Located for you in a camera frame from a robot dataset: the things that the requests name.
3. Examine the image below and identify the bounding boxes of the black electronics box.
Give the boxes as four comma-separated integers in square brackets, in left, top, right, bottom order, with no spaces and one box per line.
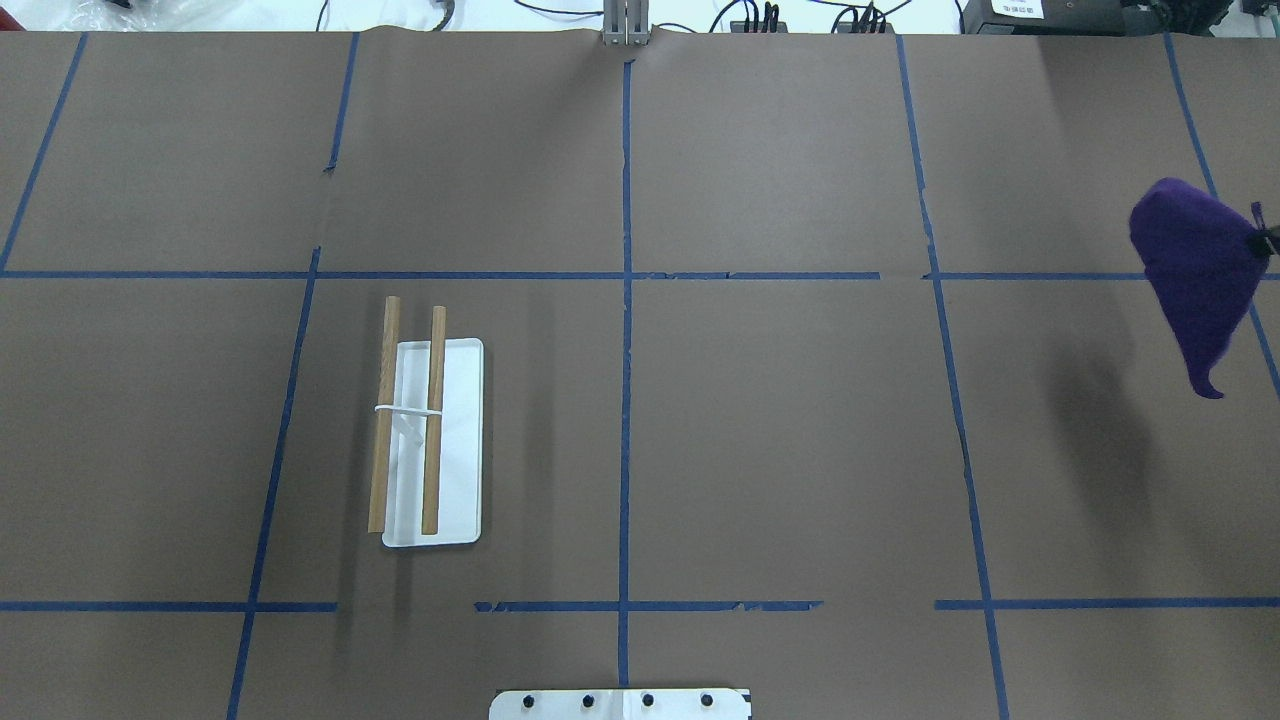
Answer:
[961,1,1233,37]

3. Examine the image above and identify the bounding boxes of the short wooden rack rod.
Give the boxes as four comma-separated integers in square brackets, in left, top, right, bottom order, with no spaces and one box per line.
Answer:
[420,305,447,536]

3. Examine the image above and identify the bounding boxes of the long wooden rack rod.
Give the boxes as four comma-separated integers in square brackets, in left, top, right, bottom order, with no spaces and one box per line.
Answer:
[367,296,401,533]

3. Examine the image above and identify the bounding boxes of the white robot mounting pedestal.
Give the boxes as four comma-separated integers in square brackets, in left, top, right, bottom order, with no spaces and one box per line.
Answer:
[488,687,753,719]

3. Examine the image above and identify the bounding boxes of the purple microfiber towel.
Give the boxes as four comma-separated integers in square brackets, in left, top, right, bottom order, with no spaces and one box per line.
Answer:
[1129,177,1277,400]

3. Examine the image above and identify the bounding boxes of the black power strip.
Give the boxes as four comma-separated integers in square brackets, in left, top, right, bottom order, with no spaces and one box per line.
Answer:
[713,1,895,35]

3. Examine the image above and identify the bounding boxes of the white towel rack base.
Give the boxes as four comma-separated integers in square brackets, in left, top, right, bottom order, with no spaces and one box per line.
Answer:
[375,338,485,550]

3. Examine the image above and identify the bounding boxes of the grey aluminium frame post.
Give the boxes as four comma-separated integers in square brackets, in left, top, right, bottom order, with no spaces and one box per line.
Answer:
[602,0,652,47]

